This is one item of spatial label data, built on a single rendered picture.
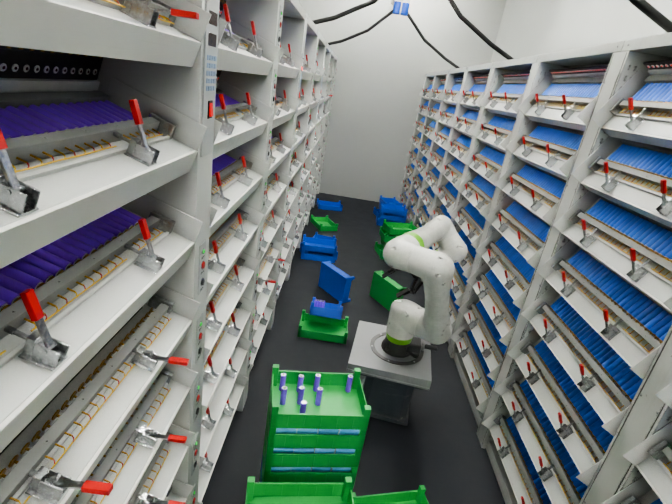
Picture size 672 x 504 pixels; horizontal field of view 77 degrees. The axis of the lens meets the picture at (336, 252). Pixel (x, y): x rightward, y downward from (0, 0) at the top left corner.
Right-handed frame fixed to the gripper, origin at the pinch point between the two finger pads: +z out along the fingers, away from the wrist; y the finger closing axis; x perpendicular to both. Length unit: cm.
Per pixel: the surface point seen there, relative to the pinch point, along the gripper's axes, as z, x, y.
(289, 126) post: 5, -43, 85
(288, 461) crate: 39, 90, 16
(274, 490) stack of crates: 40, 101, 19
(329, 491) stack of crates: 29, 99, 7
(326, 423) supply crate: 21, 87, 21
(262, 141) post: 1, 27, 93
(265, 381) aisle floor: 79, 16, -4
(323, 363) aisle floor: 59, -4, -26
